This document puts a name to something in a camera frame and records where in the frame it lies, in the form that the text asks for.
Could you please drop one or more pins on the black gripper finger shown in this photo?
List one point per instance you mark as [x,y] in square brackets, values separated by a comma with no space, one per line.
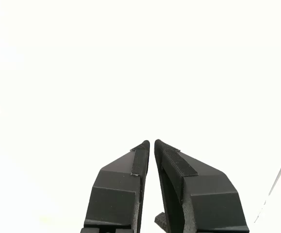
[116,194]
[210,201]

